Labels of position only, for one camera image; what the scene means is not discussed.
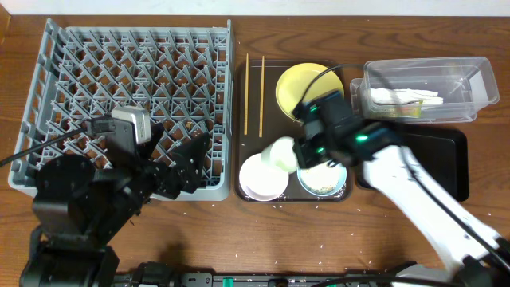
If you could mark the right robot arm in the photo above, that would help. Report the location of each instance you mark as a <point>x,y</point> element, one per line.
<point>473,253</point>

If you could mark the yellow plate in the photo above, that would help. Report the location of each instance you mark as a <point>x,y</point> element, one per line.
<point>293,82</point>

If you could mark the grey plastic dishwasher rack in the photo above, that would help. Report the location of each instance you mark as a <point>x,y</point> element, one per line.
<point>183,76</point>

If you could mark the wooden chopstick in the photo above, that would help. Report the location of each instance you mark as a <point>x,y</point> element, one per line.
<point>262,97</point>
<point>246,106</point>

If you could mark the dark brown serving tray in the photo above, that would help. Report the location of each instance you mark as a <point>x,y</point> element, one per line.
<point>276,124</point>

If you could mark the white paper napkin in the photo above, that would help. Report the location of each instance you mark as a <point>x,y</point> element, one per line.
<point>404,96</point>

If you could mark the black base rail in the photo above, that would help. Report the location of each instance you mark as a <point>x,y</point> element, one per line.
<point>158,274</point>

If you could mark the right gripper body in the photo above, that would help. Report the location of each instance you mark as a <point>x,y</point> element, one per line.
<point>315,151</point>

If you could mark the white cup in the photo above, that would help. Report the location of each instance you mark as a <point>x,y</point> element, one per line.
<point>280,155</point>

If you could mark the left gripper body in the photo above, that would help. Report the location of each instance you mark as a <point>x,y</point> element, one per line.
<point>160,171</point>

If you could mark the clear plastic waste bin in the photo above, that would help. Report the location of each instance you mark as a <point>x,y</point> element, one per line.
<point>466,84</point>

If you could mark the light blue bowl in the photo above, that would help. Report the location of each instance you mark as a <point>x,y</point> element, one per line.
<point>323,180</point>

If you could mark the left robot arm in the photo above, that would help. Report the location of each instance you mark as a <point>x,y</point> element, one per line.
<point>81,208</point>

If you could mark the white pink bowl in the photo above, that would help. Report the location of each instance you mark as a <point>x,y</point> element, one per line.
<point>260,181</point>

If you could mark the black waste tray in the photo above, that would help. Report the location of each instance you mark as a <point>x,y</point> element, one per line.
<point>443,152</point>

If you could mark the green snack wrapper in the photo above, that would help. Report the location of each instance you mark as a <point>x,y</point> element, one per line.
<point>411,110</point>

